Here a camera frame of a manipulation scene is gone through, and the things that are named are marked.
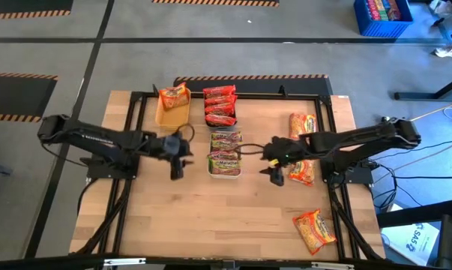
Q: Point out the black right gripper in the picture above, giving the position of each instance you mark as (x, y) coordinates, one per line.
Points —
(283, 152)

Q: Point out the maroon box in crate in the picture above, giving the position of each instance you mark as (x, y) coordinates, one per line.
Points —
(394, 10)

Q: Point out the silver metal bracket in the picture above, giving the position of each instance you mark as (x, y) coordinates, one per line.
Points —
(332, 266)
(124, 261)

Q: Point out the black metal beam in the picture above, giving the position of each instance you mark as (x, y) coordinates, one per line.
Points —
(416, 216)

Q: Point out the orange Maruchan ramen pack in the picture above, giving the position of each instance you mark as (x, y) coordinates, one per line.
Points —
(301, 173)
(314, 231)
(175, 96)
(300, 123)

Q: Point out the blue plastic crate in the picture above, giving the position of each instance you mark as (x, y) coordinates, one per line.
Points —
(383, 29)

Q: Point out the black aluminium table frame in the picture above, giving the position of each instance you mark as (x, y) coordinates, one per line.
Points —
(267, 96)

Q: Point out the white plastic bin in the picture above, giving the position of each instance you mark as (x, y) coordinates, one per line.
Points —
(225, 176)

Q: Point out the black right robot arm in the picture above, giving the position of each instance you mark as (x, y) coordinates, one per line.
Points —
(360, 137)

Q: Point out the person's shoe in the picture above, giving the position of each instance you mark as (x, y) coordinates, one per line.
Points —
(448, 50)
(441, 6)

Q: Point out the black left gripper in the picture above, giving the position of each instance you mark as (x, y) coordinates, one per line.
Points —
(171, 150)

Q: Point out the black mat hazard-striped edge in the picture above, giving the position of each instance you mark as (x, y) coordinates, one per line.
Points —
(255, 85)
(23, 5)
(15, 97)
(210, 2)

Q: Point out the yellow plastic bin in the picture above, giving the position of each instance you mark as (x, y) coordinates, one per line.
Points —
(171, 120)

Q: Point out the black desk frame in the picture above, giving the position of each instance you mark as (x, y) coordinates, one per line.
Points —
(416, 96)

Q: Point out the yellow tag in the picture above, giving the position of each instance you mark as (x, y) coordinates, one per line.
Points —
(273, 162)

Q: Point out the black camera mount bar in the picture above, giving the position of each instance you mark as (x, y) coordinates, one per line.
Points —
(42, 264)

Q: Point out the dark blue-grey plastic bin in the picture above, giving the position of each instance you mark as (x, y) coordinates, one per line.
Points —
(210, 127)

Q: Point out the white printed cardboard box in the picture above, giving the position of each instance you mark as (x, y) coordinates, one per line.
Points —
(409, 243)

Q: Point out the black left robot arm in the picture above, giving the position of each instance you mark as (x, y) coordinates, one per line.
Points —
(98, 140)

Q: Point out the green-yellow box in crate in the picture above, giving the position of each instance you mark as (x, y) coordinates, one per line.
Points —
(381, 10)

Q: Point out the red box in crate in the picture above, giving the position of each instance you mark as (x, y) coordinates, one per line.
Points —
(372, 9)

